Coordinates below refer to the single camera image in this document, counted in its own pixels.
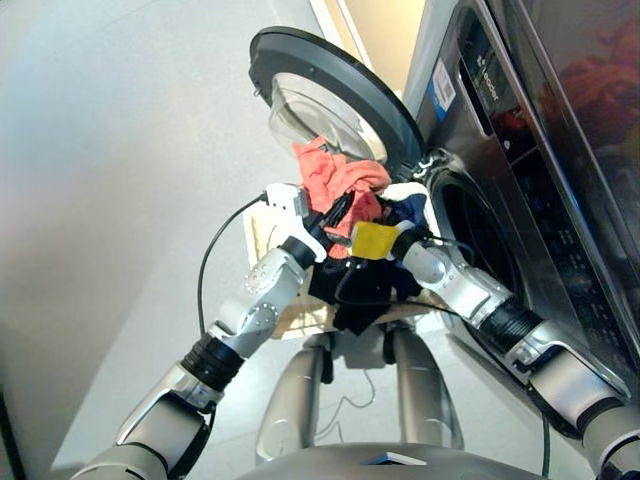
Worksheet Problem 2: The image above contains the coral orange garment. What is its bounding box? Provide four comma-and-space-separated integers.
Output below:
291, 135, 393, 261

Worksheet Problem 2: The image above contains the navy blue garment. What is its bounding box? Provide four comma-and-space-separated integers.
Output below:
379, 193, 431, 236

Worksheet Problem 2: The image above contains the black garment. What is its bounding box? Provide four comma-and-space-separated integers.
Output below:
304, 254, 424, 337

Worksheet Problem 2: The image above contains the pale woven laundry basket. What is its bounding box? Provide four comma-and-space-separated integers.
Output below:
243, 180, 451, 341

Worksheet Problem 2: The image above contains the round washing machine door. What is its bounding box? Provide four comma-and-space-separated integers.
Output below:
248, 25, 426, 184

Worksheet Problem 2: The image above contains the grey washing machine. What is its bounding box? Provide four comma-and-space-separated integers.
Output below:
402, 0, 640, 436

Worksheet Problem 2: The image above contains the blue and white label sticker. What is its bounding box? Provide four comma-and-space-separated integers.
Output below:
428, 58, 457, 121

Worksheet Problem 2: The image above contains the silver robot torso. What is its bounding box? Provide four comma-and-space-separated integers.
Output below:
234, 442, 546, 480

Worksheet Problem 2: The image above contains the grey dryer with blue door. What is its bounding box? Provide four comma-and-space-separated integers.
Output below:
519, 0, 640, 236

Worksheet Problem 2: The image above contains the yellow wrist camera mount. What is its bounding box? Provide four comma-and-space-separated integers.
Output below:
351, 222, 416, 261

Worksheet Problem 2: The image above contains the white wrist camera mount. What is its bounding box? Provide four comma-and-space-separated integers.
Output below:
263, 183, 329, 264

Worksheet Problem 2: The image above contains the thin grey floor wire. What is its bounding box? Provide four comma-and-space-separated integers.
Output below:
319, 369, 377, 441

